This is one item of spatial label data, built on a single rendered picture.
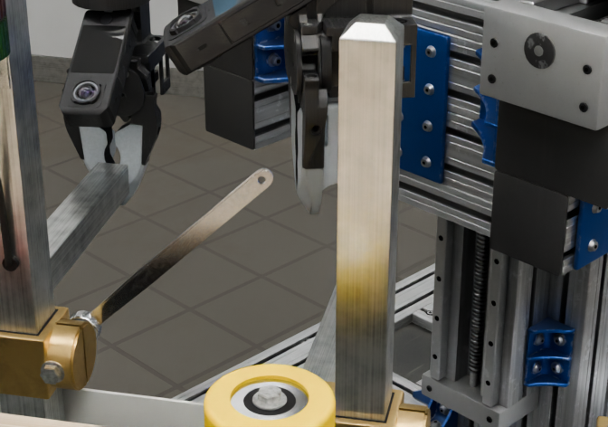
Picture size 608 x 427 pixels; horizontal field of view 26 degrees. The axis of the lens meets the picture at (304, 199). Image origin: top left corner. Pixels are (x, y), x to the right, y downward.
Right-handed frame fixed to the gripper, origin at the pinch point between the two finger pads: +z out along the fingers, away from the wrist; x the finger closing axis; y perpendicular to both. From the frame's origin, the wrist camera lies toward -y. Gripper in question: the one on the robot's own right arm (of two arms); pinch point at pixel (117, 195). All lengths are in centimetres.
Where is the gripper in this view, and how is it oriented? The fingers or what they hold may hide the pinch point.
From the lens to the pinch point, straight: 126.4
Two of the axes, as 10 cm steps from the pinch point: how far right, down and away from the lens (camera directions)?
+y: 2.1, -4.3, 8.8
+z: 0.0, 9.0, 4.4
